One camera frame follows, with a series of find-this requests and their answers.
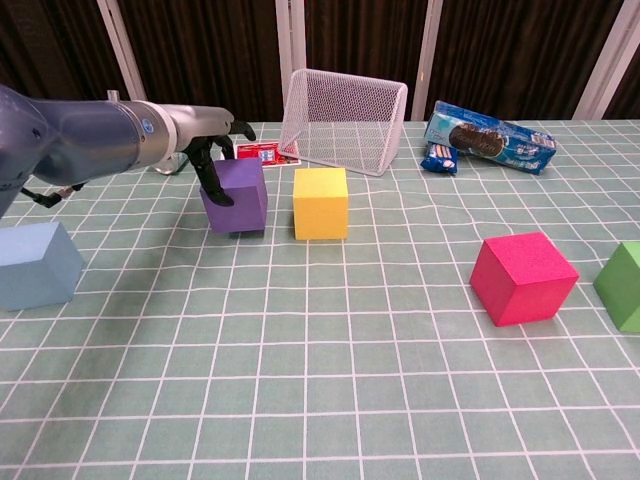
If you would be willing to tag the light blue foam block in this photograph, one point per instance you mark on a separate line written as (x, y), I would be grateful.
(35, 270)

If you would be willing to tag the purple foam block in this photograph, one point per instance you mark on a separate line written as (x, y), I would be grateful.
(245, 210)

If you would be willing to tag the small blue cookie packet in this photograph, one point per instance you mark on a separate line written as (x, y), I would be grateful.
(440, 160)

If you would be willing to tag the green blue drink can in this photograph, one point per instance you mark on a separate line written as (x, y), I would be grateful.
(172, 167)

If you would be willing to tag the green foam block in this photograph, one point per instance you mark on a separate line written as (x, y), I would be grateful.
(622, 290)

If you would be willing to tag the green checked tablecloth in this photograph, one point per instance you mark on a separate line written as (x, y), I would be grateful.
(320, 350)

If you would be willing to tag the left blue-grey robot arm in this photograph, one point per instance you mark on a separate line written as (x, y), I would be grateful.
(75, 135)

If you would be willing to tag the white frame post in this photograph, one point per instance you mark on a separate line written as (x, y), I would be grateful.
(427, 60)
(290, 40)
(607, 55)
(125, 50)

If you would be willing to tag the long blue cookie box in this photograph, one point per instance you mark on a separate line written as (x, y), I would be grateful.
(500, 142)

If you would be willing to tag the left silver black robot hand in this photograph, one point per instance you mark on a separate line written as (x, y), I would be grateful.
(200, 122)

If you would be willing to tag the red foam block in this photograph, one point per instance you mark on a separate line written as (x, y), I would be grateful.
(520, 285)

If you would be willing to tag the red white card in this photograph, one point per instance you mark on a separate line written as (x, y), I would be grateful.
(270, 152)

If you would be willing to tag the yellow foam block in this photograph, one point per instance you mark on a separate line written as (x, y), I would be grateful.
(320, 210)

